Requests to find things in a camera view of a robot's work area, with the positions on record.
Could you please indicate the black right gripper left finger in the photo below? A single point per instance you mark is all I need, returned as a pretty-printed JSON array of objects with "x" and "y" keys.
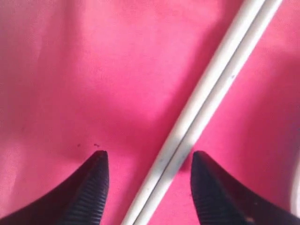
[{"x": 78, "y": 200}]

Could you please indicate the red tablecloth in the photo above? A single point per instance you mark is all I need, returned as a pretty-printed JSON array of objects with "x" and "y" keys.
[{"x": 78, "y": 76}]

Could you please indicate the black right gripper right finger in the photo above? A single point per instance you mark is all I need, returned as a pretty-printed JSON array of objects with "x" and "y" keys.
[{"x": 220, "y": 199}]

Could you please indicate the wooden chopstick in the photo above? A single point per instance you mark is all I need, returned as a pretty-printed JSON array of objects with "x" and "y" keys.
[
  {"x": 218, "y": 62},
  {"x": 210, "y": 105}
]

